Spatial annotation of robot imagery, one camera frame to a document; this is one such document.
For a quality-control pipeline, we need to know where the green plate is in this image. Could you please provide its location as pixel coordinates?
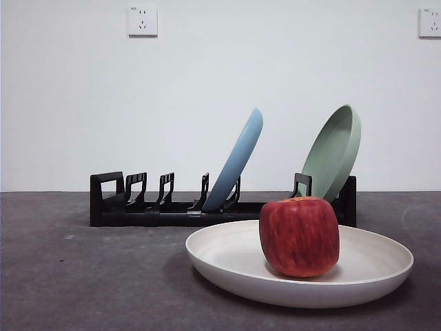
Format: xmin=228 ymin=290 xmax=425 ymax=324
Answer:
xmin=300 ymin=104 xmax=362 ymax=205

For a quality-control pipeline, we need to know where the red apple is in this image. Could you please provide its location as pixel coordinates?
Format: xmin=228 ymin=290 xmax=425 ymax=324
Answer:
xmin=258 ymin=195 xmax=340 ymax=279

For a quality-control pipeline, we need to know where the pale yellow plate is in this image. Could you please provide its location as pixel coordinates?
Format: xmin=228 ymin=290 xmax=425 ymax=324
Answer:
xmin=185 ymin=219 xmax=415 ymax=309

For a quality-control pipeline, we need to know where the black plate rack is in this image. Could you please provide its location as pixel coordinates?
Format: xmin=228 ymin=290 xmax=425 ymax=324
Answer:
xmin=89 ymin=171 xmax=357 ymax=228

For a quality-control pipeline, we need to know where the white wall socket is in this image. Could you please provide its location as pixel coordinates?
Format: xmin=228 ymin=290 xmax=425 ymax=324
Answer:
xmin=127 ymin=5 xmax=158 ymax=37
xmin=418 ymin=7 xmax=441 ymax=39

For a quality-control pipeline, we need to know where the blue plate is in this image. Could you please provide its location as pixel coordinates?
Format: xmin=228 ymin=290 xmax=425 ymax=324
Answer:
xmin=201 ymin=108 xmax=264 ymax=212

